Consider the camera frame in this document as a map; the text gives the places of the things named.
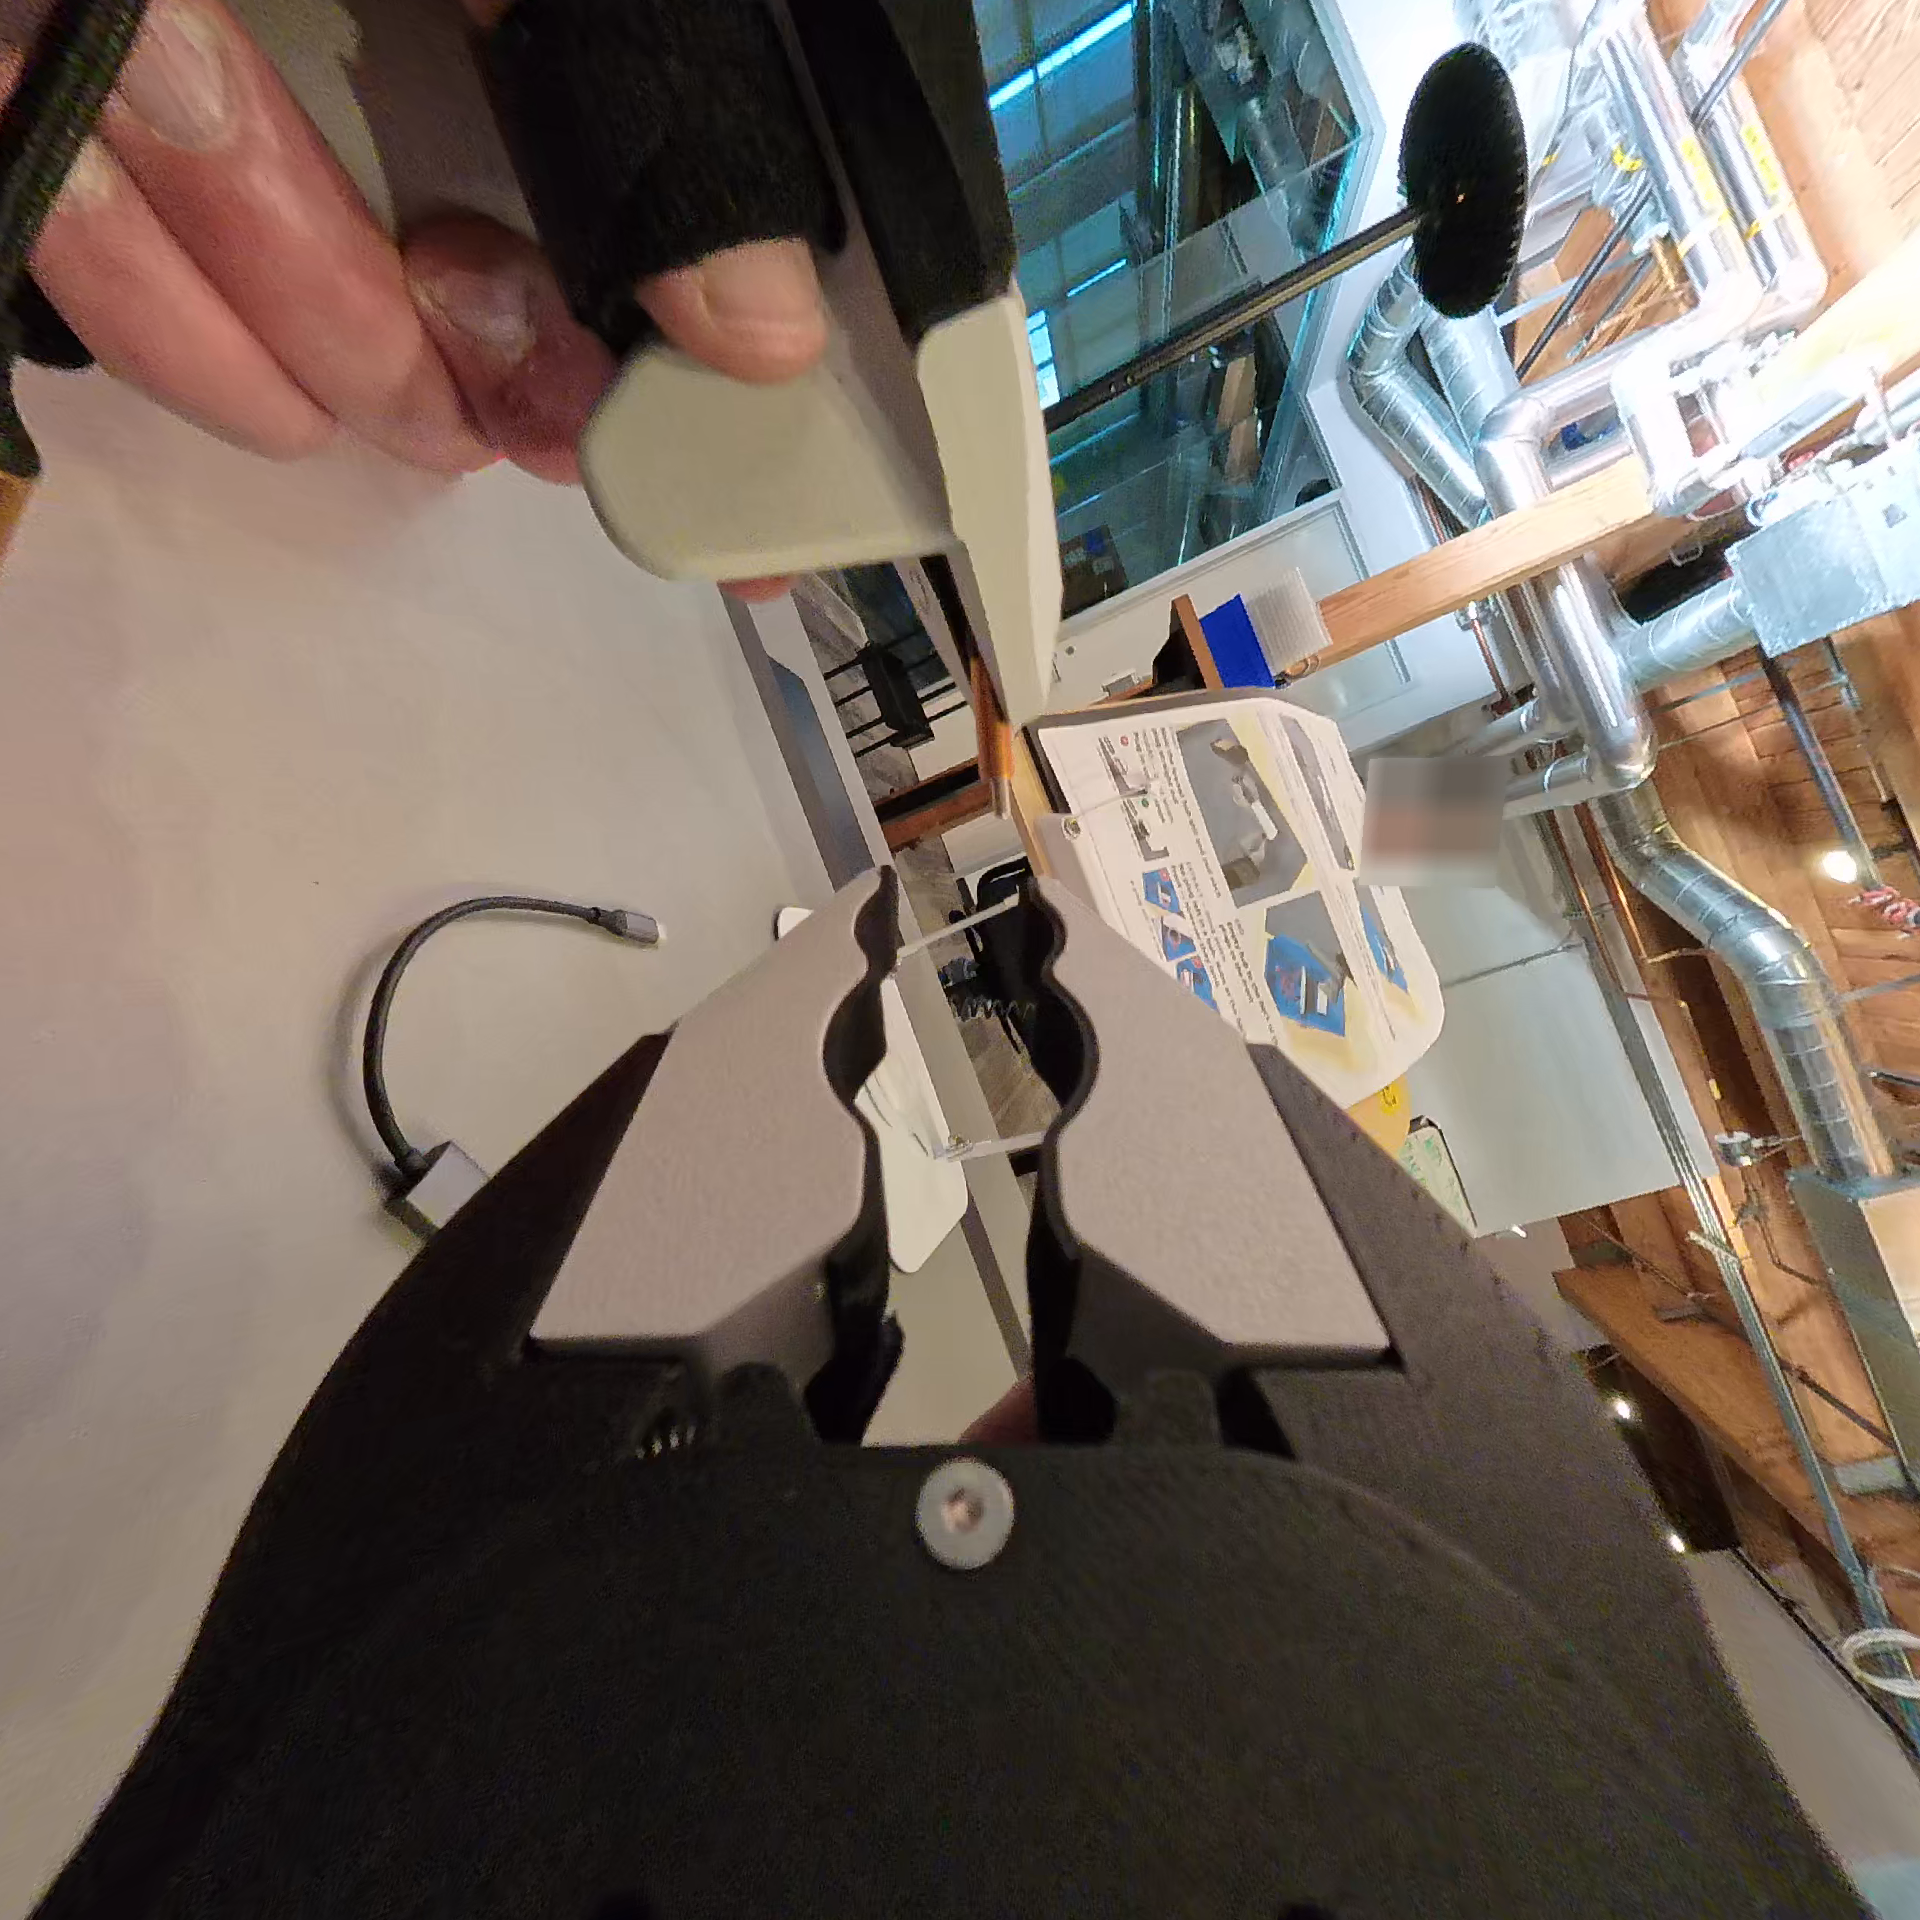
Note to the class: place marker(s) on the printed instruction sheet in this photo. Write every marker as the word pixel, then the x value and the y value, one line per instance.
pixel 1245 841

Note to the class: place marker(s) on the slim dark usb hub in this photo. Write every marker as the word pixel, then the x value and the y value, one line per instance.
pixel 429 1185

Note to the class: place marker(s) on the black office chair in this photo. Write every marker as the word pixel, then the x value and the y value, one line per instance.
pixel 1002 939

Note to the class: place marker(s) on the blue box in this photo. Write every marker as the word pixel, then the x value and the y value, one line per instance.
pixel 1230 639

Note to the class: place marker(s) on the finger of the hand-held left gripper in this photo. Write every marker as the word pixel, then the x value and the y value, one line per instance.
pixel 999 494

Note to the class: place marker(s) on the silver air duct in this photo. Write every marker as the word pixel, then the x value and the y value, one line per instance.
pixel 1725 915

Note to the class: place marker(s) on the black floor lamp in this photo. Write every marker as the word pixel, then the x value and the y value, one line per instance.
pixel 1462 180

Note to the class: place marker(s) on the black utility cart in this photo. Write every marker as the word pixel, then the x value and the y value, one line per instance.
pixel 893 691

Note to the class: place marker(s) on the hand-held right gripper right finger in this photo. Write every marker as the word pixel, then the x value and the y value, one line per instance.
pixel 1215 1201

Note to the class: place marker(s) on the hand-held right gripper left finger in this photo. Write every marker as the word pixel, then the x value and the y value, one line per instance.
pixel 720 1185

